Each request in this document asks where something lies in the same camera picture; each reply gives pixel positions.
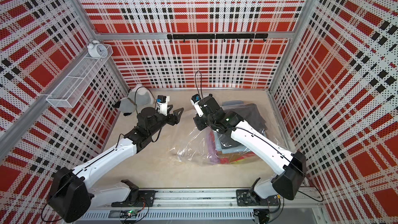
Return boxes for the grey white plush toy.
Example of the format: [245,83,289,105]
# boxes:
[113,84,155,116]

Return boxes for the purple folded garment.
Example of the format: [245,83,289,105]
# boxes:
[207,129,220,164]

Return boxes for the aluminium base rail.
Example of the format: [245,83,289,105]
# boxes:
[78,187,330,224]

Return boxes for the black wall hook rail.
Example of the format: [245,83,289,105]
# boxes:
[166,33,268,40]

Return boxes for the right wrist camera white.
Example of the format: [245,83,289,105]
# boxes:
[190,94,204,117]

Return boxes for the light blue folded garment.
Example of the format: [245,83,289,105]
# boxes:
[213,131,251,154]

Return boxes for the white wire mesh shelf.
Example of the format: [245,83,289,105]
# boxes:
[46,44,113,108]

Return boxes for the dark grey trousers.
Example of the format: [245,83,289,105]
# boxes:
[221,102,267,136]

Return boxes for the clear plastic vacuum bag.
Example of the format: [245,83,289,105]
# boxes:
[170,101,280,166]

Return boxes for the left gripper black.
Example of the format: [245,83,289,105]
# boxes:
[149,107,183,136]

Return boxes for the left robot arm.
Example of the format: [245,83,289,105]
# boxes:
[47,106,184,223]

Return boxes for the white alarm clock on shelf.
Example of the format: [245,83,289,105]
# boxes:
[87,40,108,58]

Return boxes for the red folded garment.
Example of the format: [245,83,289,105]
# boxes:
[217,151,260,164]

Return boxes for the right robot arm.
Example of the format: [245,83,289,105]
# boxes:
[190,94,307,204]

